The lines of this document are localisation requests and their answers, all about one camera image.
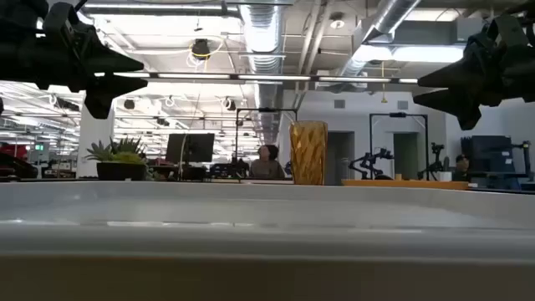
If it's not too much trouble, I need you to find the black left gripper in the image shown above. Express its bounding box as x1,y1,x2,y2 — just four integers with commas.
0,0,149,120

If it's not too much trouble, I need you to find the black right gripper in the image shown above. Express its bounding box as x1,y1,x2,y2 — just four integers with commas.
412,2,535,131

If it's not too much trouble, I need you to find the orange plate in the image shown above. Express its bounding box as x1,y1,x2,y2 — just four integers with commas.
341,179,470,191

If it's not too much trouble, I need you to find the amber glass cup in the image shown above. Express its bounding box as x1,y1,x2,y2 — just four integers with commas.
288,120,329,186

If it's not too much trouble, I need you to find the blue storage rack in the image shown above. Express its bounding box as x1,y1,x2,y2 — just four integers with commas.
460,135,532,190

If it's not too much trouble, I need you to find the person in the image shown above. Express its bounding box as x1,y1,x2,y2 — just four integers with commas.
249,144,286,181
451,154,471,182

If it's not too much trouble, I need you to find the potted green plant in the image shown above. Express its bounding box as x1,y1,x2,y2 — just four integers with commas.
84,136,148,181

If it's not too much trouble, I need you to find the black computer monitor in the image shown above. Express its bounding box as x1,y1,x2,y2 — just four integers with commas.
165,133,216,165

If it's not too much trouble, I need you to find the long LED light bar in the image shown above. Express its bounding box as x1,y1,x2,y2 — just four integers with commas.
94,72,419,84

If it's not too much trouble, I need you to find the black metal stand frame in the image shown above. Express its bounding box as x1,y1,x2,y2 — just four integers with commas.
369,111,430,181
235,107,298,181

